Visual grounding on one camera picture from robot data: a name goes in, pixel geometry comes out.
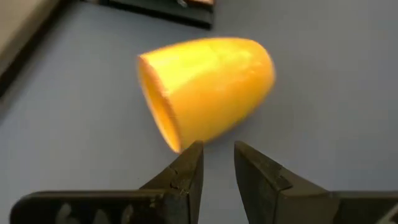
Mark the blue-grey table mat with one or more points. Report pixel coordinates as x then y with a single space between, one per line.
326 93

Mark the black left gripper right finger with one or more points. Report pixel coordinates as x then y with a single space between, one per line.
295 208

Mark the yellow mug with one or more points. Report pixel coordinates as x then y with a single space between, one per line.
211 87

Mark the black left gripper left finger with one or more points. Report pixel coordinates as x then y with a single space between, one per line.
124 208

